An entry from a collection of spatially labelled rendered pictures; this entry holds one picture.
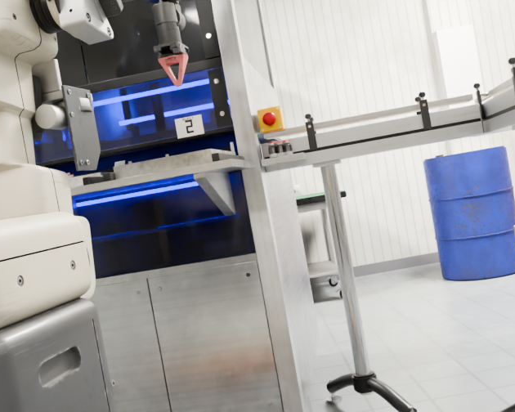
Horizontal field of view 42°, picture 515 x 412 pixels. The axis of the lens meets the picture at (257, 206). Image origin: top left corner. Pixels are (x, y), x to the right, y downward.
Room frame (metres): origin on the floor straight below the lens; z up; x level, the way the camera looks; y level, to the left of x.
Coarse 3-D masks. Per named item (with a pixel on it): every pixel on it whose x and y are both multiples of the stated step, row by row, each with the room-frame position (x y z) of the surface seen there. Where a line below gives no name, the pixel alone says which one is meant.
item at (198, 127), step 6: (198, 114) 2.08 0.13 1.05; (180, 120) 2.09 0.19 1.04; (192, 120) 2.08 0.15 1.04; (198, 120) 2.08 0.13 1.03; (180, 126) 2.09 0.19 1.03; (198, 126) 2.08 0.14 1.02; (180, 132) 2.09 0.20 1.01; (186, 132) 2.09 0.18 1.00; (192, 132) 2.08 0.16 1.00; (198, 132) 2.08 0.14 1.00
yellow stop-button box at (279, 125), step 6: (270, 108) 2.04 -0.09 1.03; (276, 108) 2.04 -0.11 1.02; (258, 114) 2.05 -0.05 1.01; (276, 114) 2.04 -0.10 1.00; (282, 114) 2.07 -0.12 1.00; (258, 120) 2.05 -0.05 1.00; (276, 120) 2.04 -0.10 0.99; (282, 120) 2.04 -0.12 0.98; (264, 126) 2.05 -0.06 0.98; (270, 126) 2.04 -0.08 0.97; (276, 126) 2.04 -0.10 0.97; (282, 126) 2.04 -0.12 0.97; (264, 132) 2.06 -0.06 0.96; (270, 132) 2.10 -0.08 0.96
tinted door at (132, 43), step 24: (144, 0) 2.11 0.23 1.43; (192, 0) 2.08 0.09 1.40; (120, 24) 2.12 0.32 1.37; (144, 24) 2.11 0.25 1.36; (192, 24) 2.09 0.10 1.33; (96, 48) 2.13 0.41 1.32; (120, 48) 2.12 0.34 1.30; (144, 48) 2.11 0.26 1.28; (192, 48) 2.09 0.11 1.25; (96, 72) 2.13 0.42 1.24; (120, 72) 2.12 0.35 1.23; (144, 72) 2.11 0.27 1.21
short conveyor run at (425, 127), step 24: (456, 96) 2.10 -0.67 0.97; (312, 120) 2.26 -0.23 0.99; (336, 120) 2.15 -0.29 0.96; (360, 120) 2.15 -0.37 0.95; (408, 120) 2.10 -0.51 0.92; (432, 120) 2.09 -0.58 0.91; (456, 120) 2.08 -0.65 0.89; (480, 120) 2.06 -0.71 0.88; (264, 144) 2.16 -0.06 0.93; (312, 144) 2.13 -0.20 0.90; (336, 144) 2.13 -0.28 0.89; (360, 144) 2.12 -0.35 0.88; (384, 144) 2.11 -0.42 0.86; (408, 144) 2.10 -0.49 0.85; (288, 168) 2.21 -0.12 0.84
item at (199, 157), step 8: (192, 152) 1.71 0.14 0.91; (200, 152) 1.70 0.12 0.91; (208, 152) 1.70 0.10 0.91; (216, 152) 1.76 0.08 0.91; (224, 152) 1.87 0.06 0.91; (232, 152) 1.99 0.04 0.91; (152, 160) 1.72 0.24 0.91; (160, 160) 1.72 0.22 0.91; (168, 160) 1.72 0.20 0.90; (176, 160) 1.71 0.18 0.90; (184, 160) 1.71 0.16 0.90; (192, 160) 1.71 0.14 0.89; (200, 160) 1.70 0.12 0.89; (208, 160) 1.70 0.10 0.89; (120, 168) 1.74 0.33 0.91; (128, 168) 1.73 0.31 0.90; (136, 168) 1.73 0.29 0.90; (144, 168) 1.73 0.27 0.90; (152, 168) 1.72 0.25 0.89; (160, 168) 1.72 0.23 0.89; (168, 168) 1.72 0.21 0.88; (120, 176) 1.74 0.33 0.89; (128, 176) 1.73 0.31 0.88
